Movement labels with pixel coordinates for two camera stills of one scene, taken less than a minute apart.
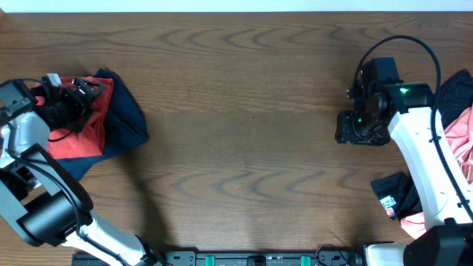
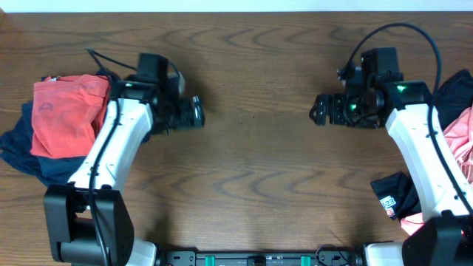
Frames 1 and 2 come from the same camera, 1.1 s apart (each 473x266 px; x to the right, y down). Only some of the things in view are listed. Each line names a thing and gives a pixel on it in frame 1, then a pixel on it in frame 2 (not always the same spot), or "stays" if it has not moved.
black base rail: (239, 258) stays
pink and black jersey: (394, 193) stays
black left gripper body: (64, 114) -> (175, 115)
